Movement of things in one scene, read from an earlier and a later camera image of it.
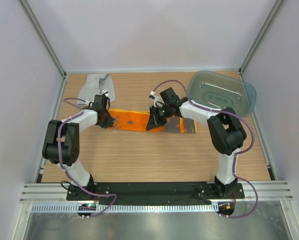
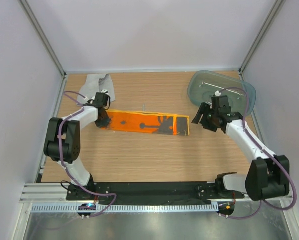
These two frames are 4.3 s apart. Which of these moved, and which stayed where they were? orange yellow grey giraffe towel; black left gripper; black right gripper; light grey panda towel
Moved: black right gripper
Stayed: black left gripper; light grey panda towel; orange yellow grey giraffe towel
